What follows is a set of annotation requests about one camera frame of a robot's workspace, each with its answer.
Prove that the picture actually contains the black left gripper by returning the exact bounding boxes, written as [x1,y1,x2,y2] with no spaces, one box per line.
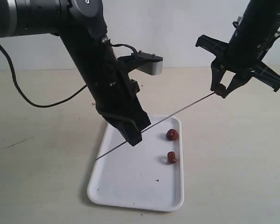
[86,60,151,146]

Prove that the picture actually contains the white plastic tray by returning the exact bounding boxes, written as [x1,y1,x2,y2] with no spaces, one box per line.
[87,115,184,212]

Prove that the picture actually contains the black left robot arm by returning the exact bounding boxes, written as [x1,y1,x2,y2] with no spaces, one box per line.
[0,0,158,146]

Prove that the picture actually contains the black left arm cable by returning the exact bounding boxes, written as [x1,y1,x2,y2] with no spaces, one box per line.
[0,34,88,108]

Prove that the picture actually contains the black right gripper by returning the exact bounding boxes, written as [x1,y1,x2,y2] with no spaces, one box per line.
[196,35,280,98]

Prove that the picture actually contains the red date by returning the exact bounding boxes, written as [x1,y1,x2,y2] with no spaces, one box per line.
[166,129,179,141]
[214,84,226,97]
[167,151,177,164]

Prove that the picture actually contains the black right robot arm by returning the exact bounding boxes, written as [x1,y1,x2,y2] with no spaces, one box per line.
[196,0,280,98]

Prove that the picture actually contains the thin metal skewer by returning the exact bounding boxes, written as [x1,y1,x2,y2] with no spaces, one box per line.
[95,92,215,161]

